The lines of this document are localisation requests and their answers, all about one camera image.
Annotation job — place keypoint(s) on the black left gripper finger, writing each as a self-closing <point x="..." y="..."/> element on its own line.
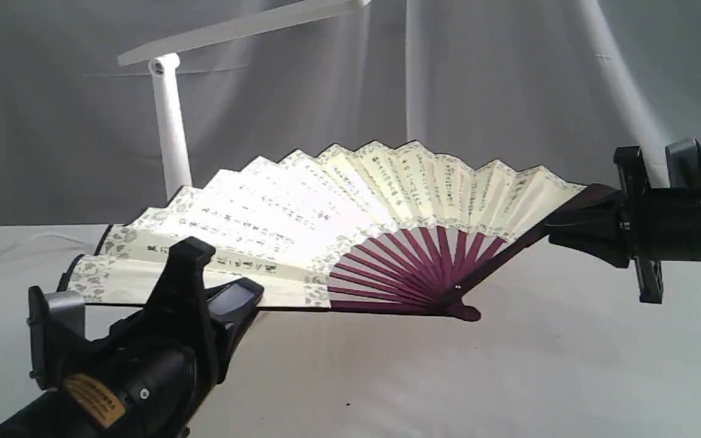
<point x="233" y="307"/>

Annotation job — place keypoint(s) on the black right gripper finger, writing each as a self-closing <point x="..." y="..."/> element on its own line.
<point x="590" y="224"/>

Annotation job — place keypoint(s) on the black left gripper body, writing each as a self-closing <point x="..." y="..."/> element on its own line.
<point x="148" y="376"/>

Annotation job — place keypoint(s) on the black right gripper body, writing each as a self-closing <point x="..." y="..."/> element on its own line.
<point x="659" y="224"/>

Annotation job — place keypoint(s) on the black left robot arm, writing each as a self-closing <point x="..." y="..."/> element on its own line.
<point x="155" y="368"/>

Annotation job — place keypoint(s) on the white desk lamp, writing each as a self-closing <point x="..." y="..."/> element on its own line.
<point x="162" y="57"/>

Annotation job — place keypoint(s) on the grey backdrop curtain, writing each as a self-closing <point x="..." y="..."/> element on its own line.
<point x="558" y="83"/>

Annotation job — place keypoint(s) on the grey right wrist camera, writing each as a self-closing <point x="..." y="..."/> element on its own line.
<point x="683" y="159"/>

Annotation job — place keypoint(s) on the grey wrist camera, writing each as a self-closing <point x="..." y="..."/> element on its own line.
<point x="683" y="159"/>
<point x="56" y="323"/>

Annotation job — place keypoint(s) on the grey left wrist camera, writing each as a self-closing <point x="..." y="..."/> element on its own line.
<point x="56" y="323"/>

